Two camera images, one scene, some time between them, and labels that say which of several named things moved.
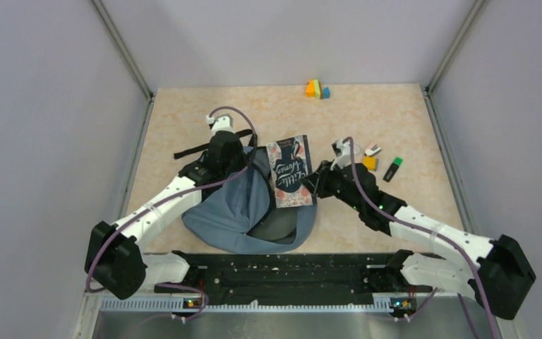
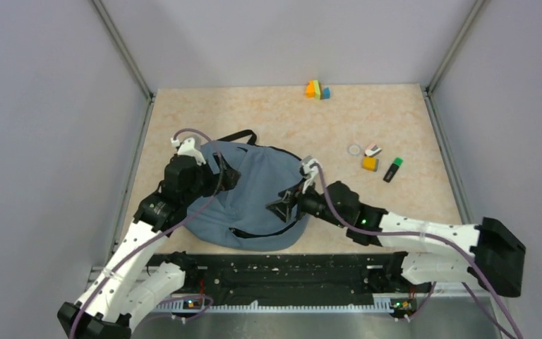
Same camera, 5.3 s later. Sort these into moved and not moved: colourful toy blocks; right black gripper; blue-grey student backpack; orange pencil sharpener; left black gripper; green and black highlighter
Moved: left black gripper; right black gripper; blue-grey student backpack
Not moved: colourful toy blocks; green and black highlighter; orange pencil sharpener
